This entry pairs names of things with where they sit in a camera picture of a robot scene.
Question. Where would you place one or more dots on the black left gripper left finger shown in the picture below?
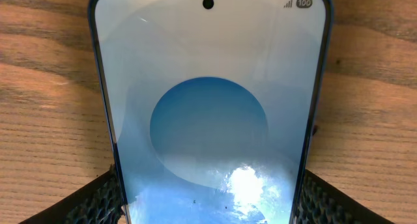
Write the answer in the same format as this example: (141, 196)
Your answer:
(98, 202)

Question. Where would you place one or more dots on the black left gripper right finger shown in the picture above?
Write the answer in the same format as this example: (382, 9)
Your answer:
(322, 203)

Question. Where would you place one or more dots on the blue Samsung Galaxy smartphone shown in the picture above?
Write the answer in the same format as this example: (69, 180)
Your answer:
(210, 104)

